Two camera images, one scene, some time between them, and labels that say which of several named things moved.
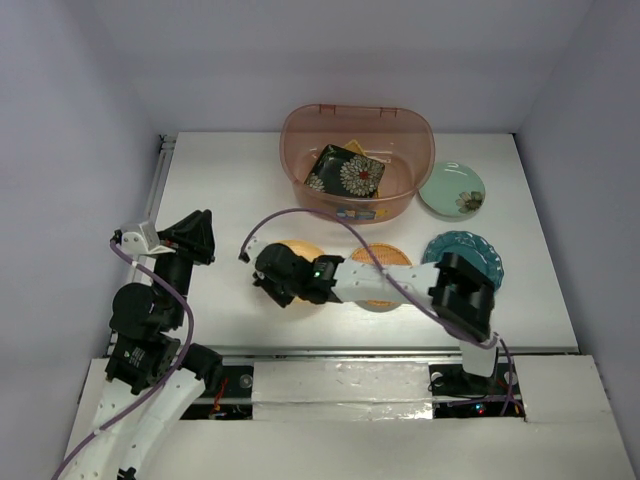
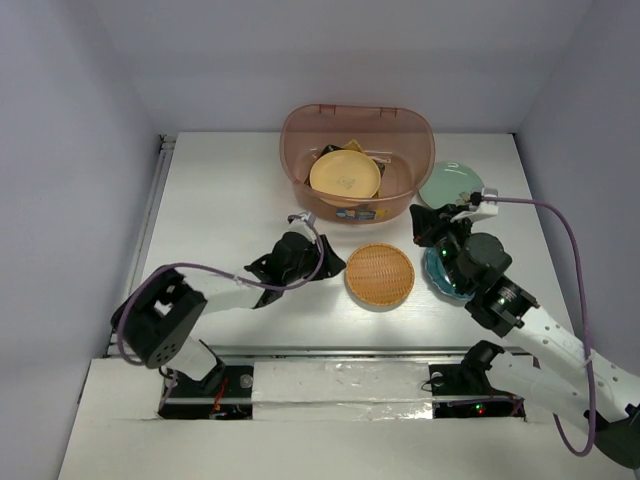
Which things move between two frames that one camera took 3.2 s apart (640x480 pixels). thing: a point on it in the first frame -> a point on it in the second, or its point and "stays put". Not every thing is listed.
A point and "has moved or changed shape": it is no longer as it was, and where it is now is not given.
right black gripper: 265,280 -> 428,222
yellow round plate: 305,249 has moved or changed shape
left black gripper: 192,236 -> 331,265
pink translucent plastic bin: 362,164 stays put
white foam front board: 375,420 stays put
